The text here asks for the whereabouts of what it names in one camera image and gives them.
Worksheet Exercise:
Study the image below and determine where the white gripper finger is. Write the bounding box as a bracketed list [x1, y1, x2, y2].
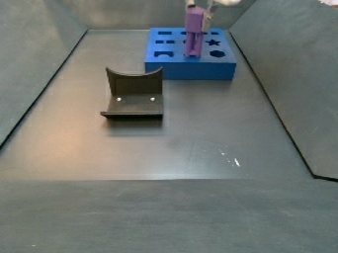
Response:
[202, 0, 214, 32]
[185, 0, 195, 8]

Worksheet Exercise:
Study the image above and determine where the dark curved holder bracket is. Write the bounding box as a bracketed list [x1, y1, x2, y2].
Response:
[101, 68, 165, 119]

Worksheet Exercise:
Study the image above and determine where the blue shape sorter block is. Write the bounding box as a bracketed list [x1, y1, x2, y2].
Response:
[145, 28, 237, 80]

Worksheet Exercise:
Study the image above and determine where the purple three prong peg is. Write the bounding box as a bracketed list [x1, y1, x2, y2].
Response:
[185, 5, 206, 57]

